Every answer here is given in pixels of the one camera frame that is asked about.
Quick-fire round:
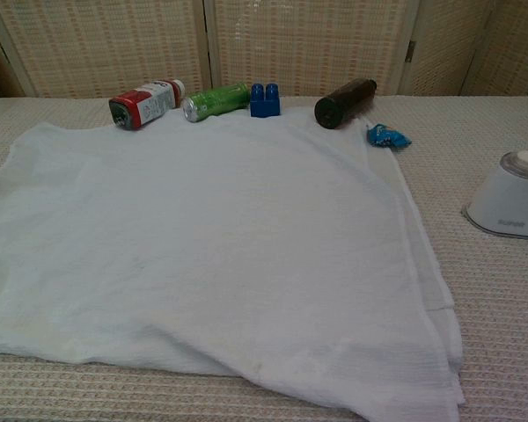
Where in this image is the white handheld steam iron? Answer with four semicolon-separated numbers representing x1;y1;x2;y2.
460;150;528;241

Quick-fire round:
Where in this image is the white cloth garment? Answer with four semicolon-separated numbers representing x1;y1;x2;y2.
0;107;467;422

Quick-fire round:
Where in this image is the blue snack packet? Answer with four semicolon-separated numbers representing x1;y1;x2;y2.
364;123;413;151

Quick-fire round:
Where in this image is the green drink can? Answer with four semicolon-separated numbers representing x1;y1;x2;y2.
182;82;252;124

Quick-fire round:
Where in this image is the beige woven table cover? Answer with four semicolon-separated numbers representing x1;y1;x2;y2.
0;93;528;422

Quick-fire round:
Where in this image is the beige woven folding screen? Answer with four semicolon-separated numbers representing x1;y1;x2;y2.
0;0;528;98

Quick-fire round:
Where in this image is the blue toy building brick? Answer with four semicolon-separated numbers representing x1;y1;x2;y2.
249;82;282;119

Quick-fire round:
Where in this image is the red and white juice bottle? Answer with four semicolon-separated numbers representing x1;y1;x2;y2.
108;78;187;132

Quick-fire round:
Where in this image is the brown plastic bottle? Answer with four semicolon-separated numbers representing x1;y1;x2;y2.
314;77;379;129

